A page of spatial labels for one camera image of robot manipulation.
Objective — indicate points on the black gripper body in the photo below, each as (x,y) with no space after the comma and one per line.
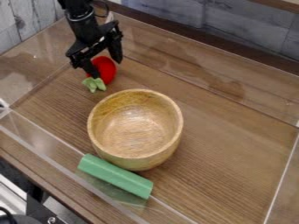
(91,38)

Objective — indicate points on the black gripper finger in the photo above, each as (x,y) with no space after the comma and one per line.
(90,68)
(115,48)

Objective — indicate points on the red plush fruit green leaf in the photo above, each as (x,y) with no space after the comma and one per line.
(107,70)

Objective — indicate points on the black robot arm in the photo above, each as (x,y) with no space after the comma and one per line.
(78,9)

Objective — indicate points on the wooden bowl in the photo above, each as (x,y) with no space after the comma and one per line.
(135,128)

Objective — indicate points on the green rectangular block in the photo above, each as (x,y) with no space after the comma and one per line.
(116,176)

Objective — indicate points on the black metal mount bracket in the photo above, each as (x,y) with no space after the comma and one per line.
(39,212)

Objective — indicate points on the clear acrylic tray enclosure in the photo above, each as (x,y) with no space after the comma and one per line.
(210,116)

